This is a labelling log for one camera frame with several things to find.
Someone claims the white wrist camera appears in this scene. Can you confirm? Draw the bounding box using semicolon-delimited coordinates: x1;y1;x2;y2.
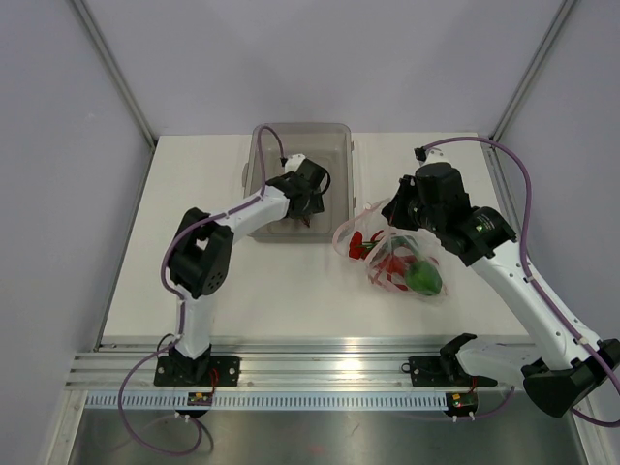
280;153;306;173
414;146;450;167

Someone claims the white slotted cable duct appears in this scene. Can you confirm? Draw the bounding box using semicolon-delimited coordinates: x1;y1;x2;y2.
85;391;448;412

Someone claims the clear plastic tray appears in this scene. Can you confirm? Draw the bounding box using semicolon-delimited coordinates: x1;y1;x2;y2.
242;123;355;243

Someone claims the right aluminium frame post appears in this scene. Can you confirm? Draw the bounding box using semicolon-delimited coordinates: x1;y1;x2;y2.
487;0;580;146

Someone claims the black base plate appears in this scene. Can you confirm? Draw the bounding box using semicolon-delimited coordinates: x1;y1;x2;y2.
400;356;498;388
153;356;240;388

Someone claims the clear zip top bag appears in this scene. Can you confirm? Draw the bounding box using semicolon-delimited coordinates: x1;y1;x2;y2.
332;199;449;303

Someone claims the left aluminium frame post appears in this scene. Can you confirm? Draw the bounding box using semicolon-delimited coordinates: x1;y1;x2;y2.
71;0;157;149

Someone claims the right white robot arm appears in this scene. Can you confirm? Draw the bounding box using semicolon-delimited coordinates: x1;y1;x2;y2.
382;162;619;418

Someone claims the aluminium mounting rail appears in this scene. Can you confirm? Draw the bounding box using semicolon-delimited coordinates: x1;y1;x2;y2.
65;336;592;391

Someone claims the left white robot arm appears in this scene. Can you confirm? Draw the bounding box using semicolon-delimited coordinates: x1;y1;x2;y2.
154;155;331;388

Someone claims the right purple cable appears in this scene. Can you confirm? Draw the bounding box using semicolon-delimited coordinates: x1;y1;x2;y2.
401;136;620;427

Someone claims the green toy scallion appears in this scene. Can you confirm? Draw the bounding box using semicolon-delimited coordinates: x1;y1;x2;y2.
358;235;419;253

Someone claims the aluminium frame post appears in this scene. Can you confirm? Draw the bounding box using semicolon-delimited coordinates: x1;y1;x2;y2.
71;0;157;149
487;0;580;146

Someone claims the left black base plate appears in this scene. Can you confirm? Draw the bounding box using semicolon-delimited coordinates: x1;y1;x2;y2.
153;356;240;388

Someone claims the green toy bell pepper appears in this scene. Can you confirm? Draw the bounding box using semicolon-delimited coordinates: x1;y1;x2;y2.
404;261;443;296

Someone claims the red toy lobster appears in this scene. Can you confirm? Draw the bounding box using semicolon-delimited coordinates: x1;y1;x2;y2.
348;230;424;295

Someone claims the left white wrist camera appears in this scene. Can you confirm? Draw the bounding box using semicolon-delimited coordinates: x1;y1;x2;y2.
280;153;306;173

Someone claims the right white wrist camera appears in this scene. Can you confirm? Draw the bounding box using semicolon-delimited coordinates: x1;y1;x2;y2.
414;146;450;167

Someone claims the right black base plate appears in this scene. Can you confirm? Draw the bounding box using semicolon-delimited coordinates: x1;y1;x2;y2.
400;356;498;388

